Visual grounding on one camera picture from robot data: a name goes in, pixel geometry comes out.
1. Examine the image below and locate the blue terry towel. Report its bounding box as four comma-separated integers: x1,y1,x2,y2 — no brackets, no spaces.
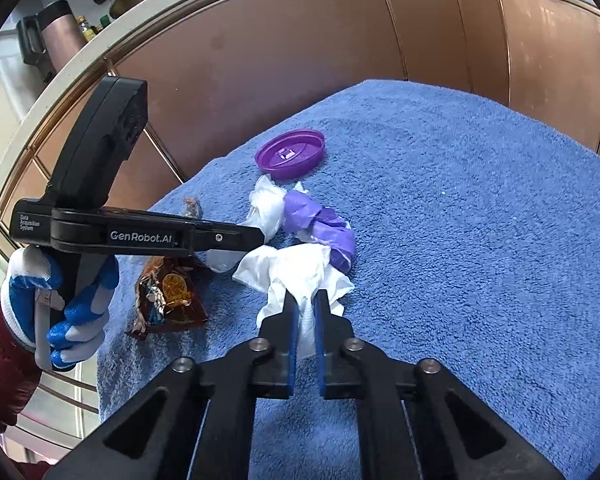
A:
96,79,600,480

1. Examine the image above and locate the purple plastic lid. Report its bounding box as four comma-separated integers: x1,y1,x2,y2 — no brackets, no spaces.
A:
254,129,327,181

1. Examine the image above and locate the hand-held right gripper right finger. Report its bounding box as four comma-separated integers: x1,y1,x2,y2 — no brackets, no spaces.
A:
312,289,566,480

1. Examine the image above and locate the copper kettle with black handle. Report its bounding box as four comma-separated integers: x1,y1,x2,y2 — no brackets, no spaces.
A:
16,0,88,86

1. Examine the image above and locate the white tissue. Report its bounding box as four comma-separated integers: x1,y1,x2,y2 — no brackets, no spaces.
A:
232,244,356,361

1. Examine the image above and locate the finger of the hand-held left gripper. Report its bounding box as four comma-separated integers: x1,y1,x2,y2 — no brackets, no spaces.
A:
192,219,265,252

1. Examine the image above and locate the person's left forearm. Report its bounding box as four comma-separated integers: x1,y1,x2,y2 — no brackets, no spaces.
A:
0,296,43,433

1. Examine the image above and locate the person's left hand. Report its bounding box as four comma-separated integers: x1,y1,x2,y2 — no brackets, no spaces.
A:
0,246,121,373

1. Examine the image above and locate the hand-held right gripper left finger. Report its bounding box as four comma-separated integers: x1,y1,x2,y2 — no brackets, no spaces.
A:
42,290,301,480

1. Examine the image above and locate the purple plastic wrapper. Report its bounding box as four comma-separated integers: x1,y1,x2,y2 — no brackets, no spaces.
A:
282,182,357,273

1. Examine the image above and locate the orange snack wrapper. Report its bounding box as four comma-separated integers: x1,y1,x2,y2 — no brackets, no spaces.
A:
125,255,211,341

